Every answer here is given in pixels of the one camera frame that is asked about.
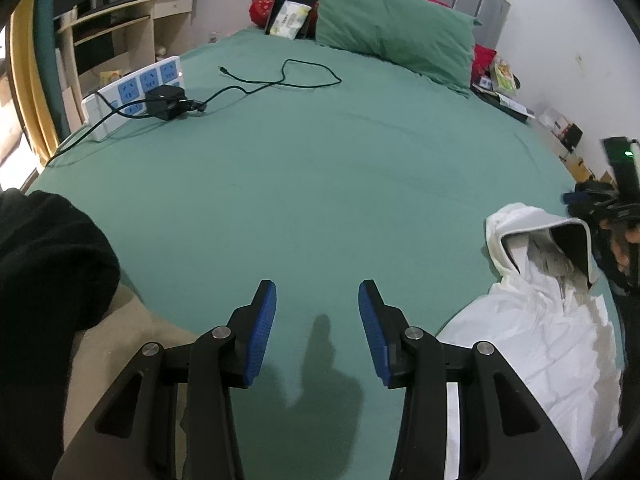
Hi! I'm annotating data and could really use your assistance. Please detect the black charging cable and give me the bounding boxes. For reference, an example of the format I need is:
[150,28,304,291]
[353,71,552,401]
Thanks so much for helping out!
[177,58,343,116]

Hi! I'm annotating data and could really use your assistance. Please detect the teal curtain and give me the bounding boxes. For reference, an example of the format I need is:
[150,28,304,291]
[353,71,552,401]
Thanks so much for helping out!
[32,0,73,141]

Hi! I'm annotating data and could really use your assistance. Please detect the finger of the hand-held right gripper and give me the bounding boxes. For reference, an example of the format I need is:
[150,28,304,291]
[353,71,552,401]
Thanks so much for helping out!
[561,182,621,219]

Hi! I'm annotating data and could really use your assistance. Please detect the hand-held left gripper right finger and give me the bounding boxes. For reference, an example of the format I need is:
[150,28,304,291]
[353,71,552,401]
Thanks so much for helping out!
[358,279,583,480]

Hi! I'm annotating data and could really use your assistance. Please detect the beige garment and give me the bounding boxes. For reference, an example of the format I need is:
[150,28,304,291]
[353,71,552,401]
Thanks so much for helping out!
[60,280,201,480]

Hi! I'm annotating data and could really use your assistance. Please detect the black tablet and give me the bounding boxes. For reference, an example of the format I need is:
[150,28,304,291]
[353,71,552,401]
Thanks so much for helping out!
[264,0,319,40]

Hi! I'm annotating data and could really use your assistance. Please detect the tissue pack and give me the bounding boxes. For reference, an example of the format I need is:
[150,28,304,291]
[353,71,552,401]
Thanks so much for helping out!
[272,1,313,38]

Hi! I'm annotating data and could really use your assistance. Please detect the cardboard boxes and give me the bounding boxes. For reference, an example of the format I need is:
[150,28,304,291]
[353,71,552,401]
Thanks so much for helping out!
[560,150,616,183]

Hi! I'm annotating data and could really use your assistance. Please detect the black garment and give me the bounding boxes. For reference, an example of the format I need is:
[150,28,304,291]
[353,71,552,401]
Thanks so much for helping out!
[0,187,122,480]

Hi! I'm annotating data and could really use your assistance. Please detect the wooden desk shelf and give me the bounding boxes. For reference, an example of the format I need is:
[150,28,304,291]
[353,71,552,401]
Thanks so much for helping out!
[55,0,193,106]

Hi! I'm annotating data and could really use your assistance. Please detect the small red pillow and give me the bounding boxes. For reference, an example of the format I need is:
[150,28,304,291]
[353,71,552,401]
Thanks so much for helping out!
[472,44,498,86]

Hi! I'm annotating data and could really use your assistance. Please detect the white hooded jacket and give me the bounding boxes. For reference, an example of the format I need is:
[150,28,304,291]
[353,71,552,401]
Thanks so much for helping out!
[436,202,626,480]

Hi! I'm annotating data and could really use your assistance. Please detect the stack of books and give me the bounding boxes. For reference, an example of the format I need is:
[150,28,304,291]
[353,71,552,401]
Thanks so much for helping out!
[470,60,536,123]

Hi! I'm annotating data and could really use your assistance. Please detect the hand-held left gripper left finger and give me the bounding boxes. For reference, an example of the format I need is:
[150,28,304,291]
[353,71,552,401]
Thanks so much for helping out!
[52,279,277,480]

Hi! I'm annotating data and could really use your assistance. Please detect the green pillow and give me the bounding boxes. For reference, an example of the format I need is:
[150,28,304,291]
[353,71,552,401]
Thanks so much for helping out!
[305,0,483,98]

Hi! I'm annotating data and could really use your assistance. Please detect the black power strip cord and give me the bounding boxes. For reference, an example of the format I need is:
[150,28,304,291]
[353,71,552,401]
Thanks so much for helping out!
[47,110,151,166]

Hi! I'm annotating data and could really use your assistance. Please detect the black charger adapter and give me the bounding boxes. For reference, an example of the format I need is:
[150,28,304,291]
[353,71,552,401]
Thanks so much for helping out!
[145,85,187,122]

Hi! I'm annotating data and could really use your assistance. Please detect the bed with green sheet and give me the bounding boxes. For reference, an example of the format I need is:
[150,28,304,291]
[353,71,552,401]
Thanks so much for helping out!
[25,27,631,480]

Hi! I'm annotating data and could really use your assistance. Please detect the person's right forearm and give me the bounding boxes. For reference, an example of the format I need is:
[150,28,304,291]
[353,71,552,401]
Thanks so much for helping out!
[612,280,640,441]

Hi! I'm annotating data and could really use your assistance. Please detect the yellow curtain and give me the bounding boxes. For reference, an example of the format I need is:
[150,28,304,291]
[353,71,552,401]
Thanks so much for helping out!
[10,0,61,161]

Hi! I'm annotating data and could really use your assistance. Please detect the person's right hand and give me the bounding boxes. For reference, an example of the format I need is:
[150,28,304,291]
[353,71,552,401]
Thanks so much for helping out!
[613,225,640,279]

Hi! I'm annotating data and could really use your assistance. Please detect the small white red box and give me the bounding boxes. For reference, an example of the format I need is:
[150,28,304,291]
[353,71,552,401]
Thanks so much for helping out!
[542,115,583,151]

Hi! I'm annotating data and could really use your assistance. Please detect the white blue power strip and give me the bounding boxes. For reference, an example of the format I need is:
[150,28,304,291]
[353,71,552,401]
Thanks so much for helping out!
[81,56,183,142]

